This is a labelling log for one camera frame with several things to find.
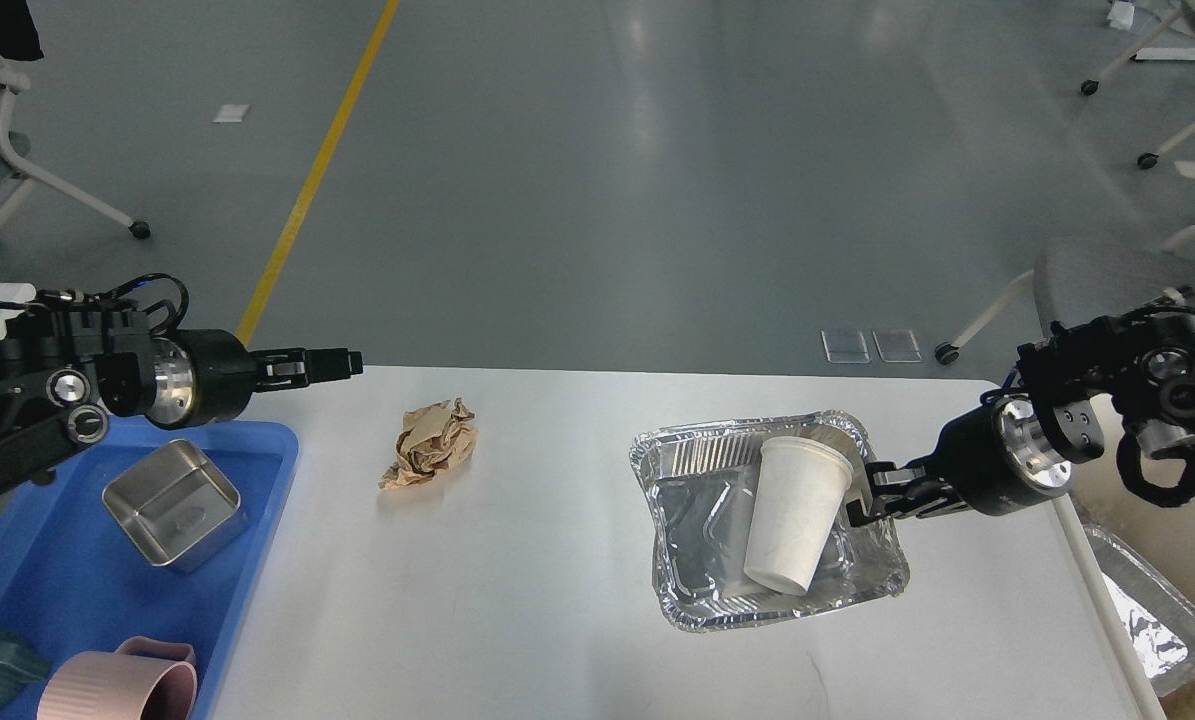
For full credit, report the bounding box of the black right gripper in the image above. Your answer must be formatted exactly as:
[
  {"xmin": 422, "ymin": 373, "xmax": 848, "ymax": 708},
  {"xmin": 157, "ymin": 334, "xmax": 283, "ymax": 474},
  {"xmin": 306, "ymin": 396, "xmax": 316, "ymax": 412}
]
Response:
[{"xmin": 844, "ymin": 395, "xmax": 1073, "ymax": 528}]

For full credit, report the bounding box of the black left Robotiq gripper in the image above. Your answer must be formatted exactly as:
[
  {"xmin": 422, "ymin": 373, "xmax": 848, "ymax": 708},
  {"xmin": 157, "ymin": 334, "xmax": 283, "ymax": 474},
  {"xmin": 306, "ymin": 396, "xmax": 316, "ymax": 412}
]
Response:
[{"xmin": 145, "ymin": 330, "xmax": 364, "ymax": 430}]

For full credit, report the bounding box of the white paper cup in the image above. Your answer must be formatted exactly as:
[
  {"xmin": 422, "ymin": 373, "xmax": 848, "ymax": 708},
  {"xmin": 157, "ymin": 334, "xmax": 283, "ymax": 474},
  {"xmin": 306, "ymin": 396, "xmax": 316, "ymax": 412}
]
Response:
[{"xmin": 743, "ymin": 436, "xmax": 853, "ymax": 596}]

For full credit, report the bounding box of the brown paper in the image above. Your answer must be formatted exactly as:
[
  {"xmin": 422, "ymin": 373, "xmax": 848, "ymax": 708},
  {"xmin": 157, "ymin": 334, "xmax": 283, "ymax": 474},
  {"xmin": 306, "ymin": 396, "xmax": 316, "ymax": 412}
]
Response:
[{"xmin": 376, "ymin": 396, "xmax": 479, "ymax": 491}]

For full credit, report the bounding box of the small stainless steel tray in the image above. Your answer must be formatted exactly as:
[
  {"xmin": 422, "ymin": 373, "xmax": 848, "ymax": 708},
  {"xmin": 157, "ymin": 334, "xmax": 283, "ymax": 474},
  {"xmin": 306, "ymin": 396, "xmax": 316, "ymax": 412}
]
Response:
[{"xmin": 100, "ymin": 439, "xmax": 249, "ymax": 574}]

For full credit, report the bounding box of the aluminium foil tray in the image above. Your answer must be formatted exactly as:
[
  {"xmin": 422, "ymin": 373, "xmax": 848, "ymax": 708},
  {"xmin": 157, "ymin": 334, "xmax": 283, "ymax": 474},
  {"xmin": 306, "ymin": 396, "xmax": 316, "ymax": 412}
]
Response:
[{"xmin": 629, "ymin": 410, "xmax": 911, "ymax": 633}]

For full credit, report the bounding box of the pink HOME mug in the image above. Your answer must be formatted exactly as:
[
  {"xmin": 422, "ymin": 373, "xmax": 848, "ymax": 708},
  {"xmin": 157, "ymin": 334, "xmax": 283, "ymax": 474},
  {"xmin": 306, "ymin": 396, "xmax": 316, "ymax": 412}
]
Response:
[{"xmin": 36, "ymin": 635, "xmax": 200, "ymax": 719}]

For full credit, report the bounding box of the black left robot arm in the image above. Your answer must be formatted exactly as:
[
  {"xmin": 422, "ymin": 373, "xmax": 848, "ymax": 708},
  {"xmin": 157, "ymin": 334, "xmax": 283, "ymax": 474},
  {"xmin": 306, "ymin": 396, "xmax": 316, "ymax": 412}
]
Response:
[{"xmin": 0, "ymin": 273, "xmax": 364, "ymax": 497}]

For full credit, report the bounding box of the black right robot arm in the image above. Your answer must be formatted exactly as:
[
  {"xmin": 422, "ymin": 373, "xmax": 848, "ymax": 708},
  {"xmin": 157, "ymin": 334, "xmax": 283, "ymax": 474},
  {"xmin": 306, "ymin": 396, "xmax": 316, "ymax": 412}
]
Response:
[{"xmin": 847, "ymin": 287, "xmax": 1195, "ymax": 527}]

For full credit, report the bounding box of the grey office chair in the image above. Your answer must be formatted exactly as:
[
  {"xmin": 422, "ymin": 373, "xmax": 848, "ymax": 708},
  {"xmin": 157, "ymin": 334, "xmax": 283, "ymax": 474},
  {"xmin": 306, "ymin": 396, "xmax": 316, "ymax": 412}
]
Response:
[{"xmin": 934, "ymin": 228, "xmax": 1195, "ymax": 367}]

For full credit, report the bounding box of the blue plastic tray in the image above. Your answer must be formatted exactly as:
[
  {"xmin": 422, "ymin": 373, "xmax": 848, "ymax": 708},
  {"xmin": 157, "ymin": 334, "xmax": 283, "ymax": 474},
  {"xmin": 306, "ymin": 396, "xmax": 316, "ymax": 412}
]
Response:
[{"xmin": 0, "ymin": 418, "xmax": 299, "ymax": 719}]

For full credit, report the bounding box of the white bin at right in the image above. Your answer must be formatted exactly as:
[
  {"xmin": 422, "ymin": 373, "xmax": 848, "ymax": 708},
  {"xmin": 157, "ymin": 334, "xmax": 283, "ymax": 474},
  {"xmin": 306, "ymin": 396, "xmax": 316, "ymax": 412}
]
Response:
[{"xmin": 1072, "ymin": 396, "xmax": 1195, "ymax": 719}]

